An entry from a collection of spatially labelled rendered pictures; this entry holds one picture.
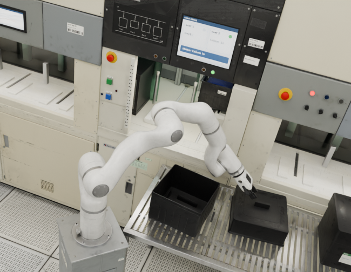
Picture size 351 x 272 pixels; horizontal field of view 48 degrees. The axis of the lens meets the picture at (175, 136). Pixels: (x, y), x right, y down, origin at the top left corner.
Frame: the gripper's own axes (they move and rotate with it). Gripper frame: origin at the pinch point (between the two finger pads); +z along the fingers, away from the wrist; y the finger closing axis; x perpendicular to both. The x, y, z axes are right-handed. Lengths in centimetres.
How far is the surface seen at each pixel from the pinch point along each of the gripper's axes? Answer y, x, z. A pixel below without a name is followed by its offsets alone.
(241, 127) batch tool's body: 20.8, -7.6, -27.1
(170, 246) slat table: -34, 37, -12
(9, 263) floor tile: -18, 162, -29
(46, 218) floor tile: 25, 160, -26
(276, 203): 5.7, -5.0, 16.3
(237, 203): -1.9, 9.9, 1.5
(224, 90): 79, 9, -29
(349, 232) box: -19.0, -36.8, 26.3
